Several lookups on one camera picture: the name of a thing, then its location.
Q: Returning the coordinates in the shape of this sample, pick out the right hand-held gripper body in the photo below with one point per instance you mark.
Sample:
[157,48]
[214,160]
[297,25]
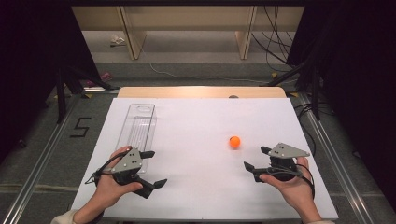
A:
[280,166]

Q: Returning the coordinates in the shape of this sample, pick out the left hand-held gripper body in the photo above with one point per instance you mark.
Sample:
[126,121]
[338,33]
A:
[127,161]

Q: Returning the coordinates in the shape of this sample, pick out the clear plastic tray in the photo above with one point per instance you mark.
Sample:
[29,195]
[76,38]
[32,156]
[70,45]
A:
[138,124]

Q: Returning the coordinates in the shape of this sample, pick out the orange ball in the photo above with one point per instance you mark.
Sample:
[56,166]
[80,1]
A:
[234,142]

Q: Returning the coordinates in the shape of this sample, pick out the person's right hand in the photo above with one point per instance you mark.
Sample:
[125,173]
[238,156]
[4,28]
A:
[292,189]

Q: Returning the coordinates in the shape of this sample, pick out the person's left hand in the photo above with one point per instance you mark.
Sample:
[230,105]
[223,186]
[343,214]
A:
[109,189]

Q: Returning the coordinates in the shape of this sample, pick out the white board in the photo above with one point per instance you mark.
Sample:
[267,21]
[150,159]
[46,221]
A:
[202,180]

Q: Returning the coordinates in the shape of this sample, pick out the black metal stand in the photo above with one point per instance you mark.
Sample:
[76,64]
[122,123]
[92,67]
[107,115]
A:
[315,99]
[61,96]

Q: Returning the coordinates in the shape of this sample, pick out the purple object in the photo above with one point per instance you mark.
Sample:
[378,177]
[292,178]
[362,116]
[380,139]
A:
[105,76]

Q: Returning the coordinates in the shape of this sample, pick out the dark curtain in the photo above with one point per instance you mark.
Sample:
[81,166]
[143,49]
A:
[31,62]
[358,77]

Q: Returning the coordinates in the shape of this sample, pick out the crumpled white paper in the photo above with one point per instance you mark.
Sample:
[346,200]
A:
[117,39]

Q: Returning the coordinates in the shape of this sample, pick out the light wooden shelf unit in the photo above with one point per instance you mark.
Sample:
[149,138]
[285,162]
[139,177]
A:
[186,18]

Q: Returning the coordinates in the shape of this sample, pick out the aluminium floor rail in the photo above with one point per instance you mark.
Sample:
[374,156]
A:
[40,161]
[336,161]

